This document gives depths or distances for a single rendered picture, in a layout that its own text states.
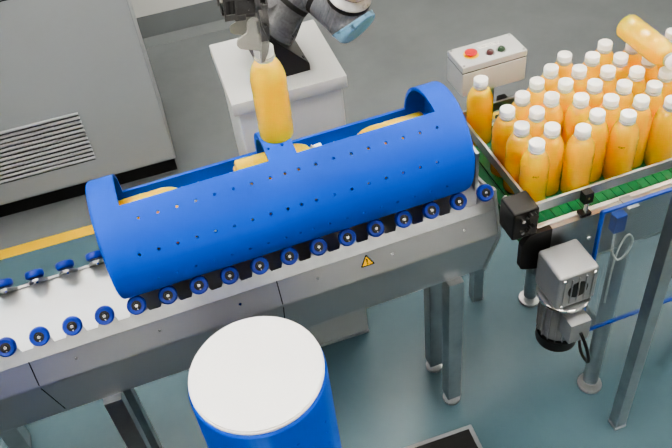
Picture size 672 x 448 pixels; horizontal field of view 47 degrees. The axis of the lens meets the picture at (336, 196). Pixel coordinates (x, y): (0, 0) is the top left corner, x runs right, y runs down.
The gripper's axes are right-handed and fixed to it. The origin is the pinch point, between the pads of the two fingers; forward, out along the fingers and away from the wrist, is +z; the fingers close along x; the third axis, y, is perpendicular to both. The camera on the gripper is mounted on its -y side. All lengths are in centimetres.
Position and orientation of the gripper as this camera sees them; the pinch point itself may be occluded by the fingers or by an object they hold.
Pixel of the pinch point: (262, 49)
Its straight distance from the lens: 151.8
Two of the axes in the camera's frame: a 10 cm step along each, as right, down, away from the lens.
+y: -9.5, 2.1, -2.3
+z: 0.1, 7.8, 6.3
